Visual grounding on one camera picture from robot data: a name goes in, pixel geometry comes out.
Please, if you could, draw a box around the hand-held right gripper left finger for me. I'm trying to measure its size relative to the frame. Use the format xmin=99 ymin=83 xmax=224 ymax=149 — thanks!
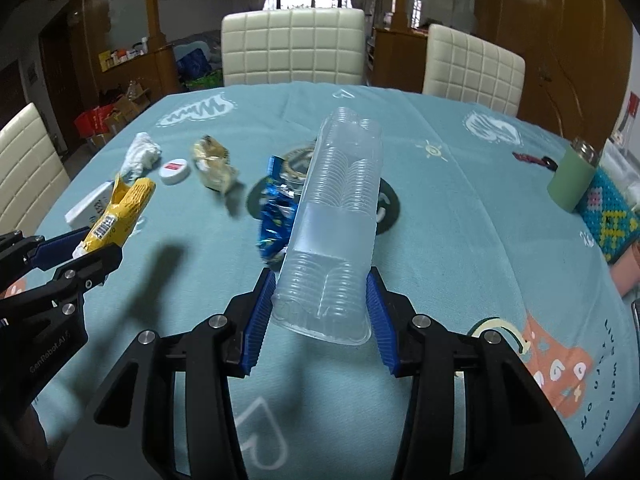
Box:
xmin=65 ymin=266 xmax=277 ymax=480

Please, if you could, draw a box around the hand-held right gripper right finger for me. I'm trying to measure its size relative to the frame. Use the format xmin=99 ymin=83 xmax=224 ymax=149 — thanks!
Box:
xmin=365 ymin=265 xmax=586 ymax=480

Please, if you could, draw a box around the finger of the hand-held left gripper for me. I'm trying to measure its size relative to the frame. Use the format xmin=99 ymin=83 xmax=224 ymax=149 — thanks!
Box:
xmin=0 ymin=244 xmax=123 ymax=321
xmin=0 ymin=227 xmax=93 ymax=276

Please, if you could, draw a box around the small white carton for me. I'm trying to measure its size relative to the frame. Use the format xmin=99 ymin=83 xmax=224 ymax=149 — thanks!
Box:
xmin=65 ymin=180 xmax=118 ymax=228

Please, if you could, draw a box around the yellow snack wrapper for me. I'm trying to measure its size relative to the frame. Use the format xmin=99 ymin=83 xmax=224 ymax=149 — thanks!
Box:
xmin=75 ymin=175 xmax=157 ymax=261

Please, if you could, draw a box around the blue foil wrapper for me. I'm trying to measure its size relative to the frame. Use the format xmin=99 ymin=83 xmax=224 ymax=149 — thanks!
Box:
xmin=256 ymin=155 xmax=301 ymax=261

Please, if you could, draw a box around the white tissue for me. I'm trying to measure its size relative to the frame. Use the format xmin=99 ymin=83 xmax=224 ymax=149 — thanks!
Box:
xmin=120 ymin=132 xmax=163 ymax=181

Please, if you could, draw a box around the white bottle cap red label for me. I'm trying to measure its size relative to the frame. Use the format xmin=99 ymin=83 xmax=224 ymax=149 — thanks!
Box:
xmin=159 ymin=158 xmax=192 ymax=185

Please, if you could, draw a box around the beige packet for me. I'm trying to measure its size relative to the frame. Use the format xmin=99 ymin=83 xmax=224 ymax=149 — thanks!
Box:
xmin=193 ymin=135 xmax=240 ymax=195

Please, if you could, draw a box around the cream quilted dining chair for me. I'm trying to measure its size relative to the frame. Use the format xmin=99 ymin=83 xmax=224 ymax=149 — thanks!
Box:
xmin=422 ymin=23 xmax=526 ymax=118
xmin=221 ymin=8 xmax=366 ymax=87
xmin=0 ymin=102 xmax=71 ymax=236

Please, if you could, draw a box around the teal printed tablecloth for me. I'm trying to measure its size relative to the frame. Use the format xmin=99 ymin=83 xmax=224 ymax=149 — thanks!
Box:
xmin=35 ymin=80 xmax=636 ymax=480

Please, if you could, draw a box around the red box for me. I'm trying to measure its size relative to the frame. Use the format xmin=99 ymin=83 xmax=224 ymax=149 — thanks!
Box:
xmin=75 ymin=106 xmax=118 ymax=136

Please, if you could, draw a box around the pile of cardboard boxes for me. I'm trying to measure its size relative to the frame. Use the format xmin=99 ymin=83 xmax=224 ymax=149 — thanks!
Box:
xmin=97 ymin=80 xmax=151 ymax=146

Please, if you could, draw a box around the wooden partition cabinet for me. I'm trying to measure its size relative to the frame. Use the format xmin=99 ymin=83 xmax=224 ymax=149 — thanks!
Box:
xmin=95 ymin=35 xmax=181 ymax=106

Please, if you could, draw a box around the row of bottles and packets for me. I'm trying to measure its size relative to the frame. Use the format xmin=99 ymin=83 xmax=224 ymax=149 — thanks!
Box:
xmin=97 ymin=37 xmax=149 ymax=71

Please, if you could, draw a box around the green patterned bag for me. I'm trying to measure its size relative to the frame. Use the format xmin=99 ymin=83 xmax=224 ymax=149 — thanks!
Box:
xmin=185 ymin=70 xmax=224 ymax=92

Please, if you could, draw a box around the small red black item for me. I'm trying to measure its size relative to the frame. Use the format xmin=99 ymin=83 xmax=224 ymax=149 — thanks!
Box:
xmin=512 ymin=151 xmax=557 ymax=168

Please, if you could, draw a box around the blue bag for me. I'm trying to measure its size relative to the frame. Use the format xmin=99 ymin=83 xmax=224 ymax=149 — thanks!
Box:
xmin=175 ymin=49 xmax=211 ymax=81

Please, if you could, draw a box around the green cup with metal top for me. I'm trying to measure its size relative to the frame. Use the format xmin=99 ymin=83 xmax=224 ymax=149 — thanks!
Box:
xmin=546 ymin=136 xmax=601 ymax=212

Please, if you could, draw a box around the colourful crochet mat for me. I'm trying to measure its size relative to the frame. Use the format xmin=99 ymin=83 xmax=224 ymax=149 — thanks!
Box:
xmin=580 ymin=167 xmax=640 ymax=263

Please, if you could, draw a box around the pink container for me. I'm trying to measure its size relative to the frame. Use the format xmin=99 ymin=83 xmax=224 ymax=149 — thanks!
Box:
xmin=611 ymin=245 xmax=640 ymax=296

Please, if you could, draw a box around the glossy wooden door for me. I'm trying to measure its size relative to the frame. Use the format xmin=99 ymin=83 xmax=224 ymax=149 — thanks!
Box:
xmin=475 ymin=0 xmax=636 ymax=141

